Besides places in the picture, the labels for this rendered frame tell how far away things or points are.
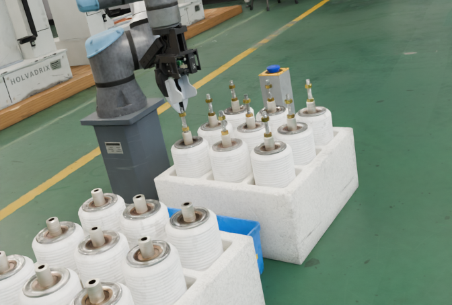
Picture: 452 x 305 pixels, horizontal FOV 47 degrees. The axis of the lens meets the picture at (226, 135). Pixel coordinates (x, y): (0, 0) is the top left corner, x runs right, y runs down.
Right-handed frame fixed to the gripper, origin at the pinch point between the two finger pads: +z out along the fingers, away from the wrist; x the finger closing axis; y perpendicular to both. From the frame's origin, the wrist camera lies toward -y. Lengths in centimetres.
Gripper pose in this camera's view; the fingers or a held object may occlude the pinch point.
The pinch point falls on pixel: (179, 106)
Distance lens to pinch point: 130.5
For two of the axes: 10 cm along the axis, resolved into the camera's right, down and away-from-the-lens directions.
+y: 6.9, 1.3, -7.1
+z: 1.8, 9.2, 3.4
